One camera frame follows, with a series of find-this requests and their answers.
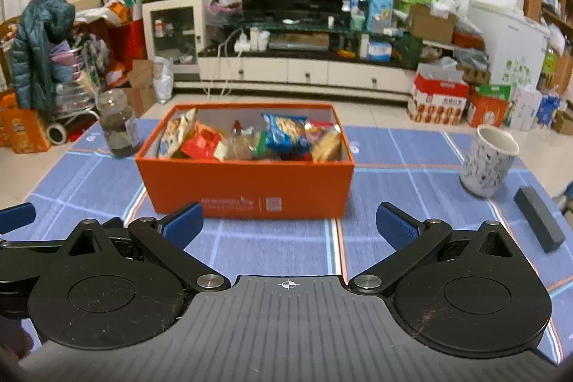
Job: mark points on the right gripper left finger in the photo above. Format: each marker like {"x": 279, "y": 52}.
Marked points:
{"x": 164, "y": 240}

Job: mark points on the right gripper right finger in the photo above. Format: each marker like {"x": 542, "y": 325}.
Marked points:
{"x": 415, "y": 244}

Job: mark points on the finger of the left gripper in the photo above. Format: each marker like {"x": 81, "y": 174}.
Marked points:
{"x": 17, "y": 216}

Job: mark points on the white cookie snack packet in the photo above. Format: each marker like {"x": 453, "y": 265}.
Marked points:
{"x": 177, "y": 128}

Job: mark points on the clear brown pastry packet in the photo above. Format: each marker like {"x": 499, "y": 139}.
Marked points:
{"x": 243, "y": 143}

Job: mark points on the red yellow biscuit packet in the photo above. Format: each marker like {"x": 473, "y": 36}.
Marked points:
{"x": 327, "y": 148}

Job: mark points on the blue chocolate chip cookie packet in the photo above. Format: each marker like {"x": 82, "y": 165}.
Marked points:
{"x": 286, "y": 134}

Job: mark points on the red brown snack packet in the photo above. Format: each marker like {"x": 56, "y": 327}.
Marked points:
{"x": 314, "y": 130}

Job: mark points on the orange cardboard box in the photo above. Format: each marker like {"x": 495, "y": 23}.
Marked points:
{"x": 248, "y": 189}

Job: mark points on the orange carton on floor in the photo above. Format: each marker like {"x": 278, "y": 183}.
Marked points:
{"x": 23, "y": 128}

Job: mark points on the blue plaid table mat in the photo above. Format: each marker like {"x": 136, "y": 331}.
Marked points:
{"x": 418, "y": 171}

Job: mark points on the white patterned cup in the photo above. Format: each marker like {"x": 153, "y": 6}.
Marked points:
{"x": 488, "y": 161}

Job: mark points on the clear plastic jar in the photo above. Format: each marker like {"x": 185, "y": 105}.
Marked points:
{"x": 118, "y": 122}

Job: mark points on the black rectangular block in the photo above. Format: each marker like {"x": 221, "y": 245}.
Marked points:
{"x": 539, "y": 217}

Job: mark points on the red white gift box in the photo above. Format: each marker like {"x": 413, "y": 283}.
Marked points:
{"x": 437, "y": 100}

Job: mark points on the orange green gift box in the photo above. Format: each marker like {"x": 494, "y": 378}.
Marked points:
{"x": 487, "y": 104}

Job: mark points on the dark green puffer jacket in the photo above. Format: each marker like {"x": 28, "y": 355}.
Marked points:
{"x": 42, "y": 24}

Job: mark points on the white tv stand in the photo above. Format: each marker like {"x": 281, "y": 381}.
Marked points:
{"x": 246, "y": 62}

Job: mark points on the white glass door cabinet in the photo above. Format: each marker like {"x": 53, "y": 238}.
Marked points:
{"x": 175, "y": 30}

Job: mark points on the brown cardboard box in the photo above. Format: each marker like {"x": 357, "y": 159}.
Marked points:
{"x": 422, "y": 24}

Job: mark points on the white small fridge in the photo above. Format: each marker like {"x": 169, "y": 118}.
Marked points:
{"x": 515, "y": 45}

